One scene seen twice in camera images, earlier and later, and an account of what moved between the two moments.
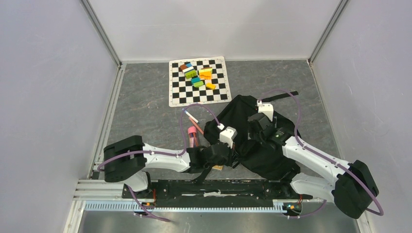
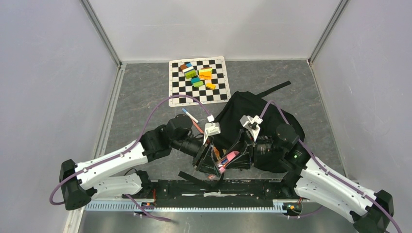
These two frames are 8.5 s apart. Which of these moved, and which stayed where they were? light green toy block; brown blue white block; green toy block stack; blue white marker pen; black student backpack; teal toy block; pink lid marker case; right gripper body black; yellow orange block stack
Moved: black student backpack; pink lid marker case; right gripper body black
Stayed: brown blue white block; light green toy block; yellow orange block stack; blue white marker pen; green toy block stack; teal toy block
